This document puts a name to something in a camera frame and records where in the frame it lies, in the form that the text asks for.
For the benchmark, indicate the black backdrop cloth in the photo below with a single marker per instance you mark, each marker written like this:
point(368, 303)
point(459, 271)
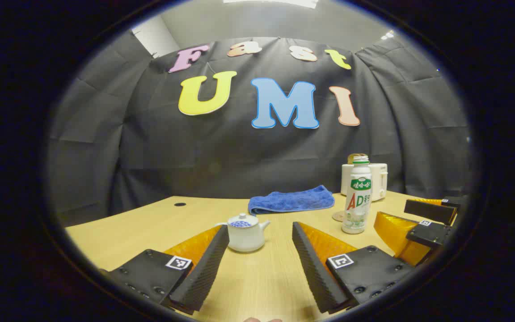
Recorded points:
point(239, 152)

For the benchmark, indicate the blue towel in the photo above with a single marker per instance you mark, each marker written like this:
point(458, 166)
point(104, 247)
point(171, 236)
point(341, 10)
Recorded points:
point(291, 200)

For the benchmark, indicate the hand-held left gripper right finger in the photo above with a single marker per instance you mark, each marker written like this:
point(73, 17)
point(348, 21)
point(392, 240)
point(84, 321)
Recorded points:
point(313, 273)

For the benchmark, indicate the white toaster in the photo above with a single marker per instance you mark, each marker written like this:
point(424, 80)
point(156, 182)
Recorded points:
point(379, 179)

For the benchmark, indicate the white green-label water bottle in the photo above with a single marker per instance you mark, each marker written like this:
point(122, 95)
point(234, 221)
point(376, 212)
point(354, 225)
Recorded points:
point(356, 210)

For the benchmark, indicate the white ceramic teacup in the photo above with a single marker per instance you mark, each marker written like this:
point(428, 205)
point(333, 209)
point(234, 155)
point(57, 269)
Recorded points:
point(245, 239)

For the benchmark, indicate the round wooden coaster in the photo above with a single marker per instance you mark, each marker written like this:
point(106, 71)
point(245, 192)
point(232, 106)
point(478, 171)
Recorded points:
point(338, 217)

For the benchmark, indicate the small ceiling light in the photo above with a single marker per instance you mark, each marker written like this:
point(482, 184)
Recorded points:
point(388, 35)

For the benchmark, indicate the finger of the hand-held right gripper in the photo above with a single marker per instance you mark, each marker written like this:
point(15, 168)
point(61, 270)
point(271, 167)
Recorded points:
point(432, 235)
point(429, 211)

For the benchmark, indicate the long ceiling light panel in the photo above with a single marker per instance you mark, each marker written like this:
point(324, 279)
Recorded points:
point(275, 2)

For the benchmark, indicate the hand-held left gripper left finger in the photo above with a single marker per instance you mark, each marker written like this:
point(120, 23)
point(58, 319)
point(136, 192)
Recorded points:
point(204, 273)

